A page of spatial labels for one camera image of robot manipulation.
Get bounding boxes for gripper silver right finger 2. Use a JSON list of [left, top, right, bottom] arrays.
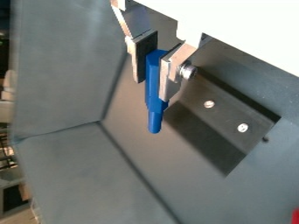
[[159, 43, 197, 102]]

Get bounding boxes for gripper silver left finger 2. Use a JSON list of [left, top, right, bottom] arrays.
[[109, 0, 157, 83]]

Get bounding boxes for blue stepped peg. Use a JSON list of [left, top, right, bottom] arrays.
[[144, 49, 168, 134]]

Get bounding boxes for red stepped peg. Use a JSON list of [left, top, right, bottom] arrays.
[[291, 208, 299, 224]]

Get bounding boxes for black angle bracket fixture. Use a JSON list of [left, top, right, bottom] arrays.
[[163, 32, 283, 177]]

